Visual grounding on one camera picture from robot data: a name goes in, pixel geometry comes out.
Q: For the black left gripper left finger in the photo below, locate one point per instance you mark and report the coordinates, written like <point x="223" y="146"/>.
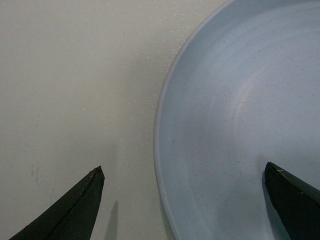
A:
<point x="71" y="217"/>

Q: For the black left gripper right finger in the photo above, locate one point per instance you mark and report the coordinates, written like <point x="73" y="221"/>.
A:
<point x="296" y="202"/>

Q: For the light blue plate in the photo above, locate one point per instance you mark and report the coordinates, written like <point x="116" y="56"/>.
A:
<point x="243" y="91"/>

